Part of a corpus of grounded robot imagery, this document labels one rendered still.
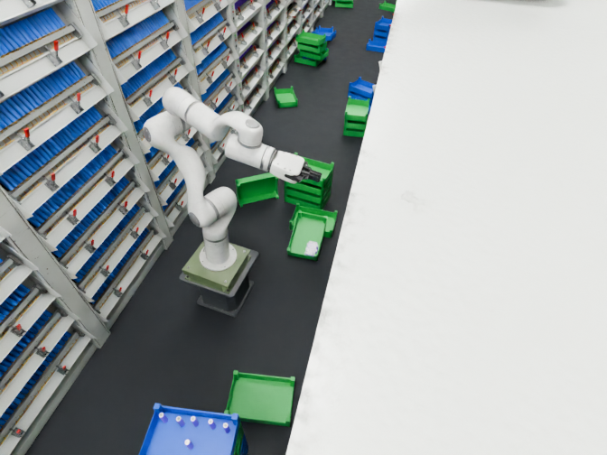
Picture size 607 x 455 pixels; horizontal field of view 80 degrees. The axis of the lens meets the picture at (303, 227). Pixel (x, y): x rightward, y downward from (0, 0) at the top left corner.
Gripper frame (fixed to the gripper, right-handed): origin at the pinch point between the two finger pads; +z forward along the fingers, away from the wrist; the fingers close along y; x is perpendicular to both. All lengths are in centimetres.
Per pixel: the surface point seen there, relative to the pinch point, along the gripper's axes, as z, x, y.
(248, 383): 4, -109, 37
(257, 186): -38, -108, -97
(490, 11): 5, 76, 78
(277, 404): 20, -105, 43
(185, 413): -15, -70, 66
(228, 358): -10, -112, 27
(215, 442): -1, -69, 72
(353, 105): 11, -90, -229
